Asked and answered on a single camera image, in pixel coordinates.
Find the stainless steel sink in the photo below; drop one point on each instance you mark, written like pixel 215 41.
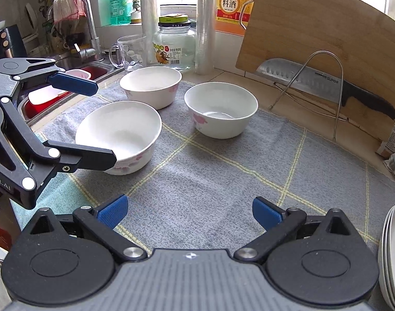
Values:
pixel 64 60

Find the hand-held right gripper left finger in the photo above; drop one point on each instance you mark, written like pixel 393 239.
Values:
pixel 114 210

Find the steel faucet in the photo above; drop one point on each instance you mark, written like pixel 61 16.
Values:
pixel 93 42

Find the clear plastic bag roll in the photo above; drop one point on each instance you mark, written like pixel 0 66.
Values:
pixel 149 13

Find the grey checked dish mat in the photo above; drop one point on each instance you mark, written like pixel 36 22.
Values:
pixel 216 175

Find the pink white towel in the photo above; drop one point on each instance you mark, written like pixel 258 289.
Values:
pixel 67 6

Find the clear glass jar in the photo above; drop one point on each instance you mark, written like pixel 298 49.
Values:
pixel 174 48

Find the stack of clear plastic cups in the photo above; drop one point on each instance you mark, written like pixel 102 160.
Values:
pixel 205 39

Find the bamboo cutting board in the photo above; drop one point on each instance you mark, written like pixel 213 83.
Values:
pixel 314 22

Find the red plastic basin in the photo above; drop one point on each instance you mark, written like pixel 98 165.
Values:
pixel 97 71

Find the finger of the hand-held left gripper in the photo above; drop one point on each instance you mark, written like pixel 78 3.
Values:
pixel 74 82
pixel 93 160

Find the orange cooking wine jug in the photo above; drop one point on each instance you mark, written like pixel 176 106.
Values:
pixel 229 6

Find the white pink floral bowl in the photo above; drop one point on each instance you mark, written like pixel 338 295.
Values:
pixel 119 129
pixel 216 100
pixel 152 81

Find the clear glass mug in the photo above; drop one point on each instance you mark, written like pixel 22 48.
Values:
pixel 132 51

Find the small green ornament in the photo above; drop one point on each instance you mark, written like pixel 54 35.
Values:
pixel 136 8

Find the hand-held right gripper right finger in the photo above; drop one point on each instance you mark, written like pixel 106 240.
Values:
pixel 265 210

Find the white plastic container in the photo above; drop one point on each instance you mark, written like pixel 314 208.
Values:
pixel 41 95

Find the large santoku knife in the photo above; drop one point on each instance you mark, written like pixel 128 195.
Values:
pixel 366 98

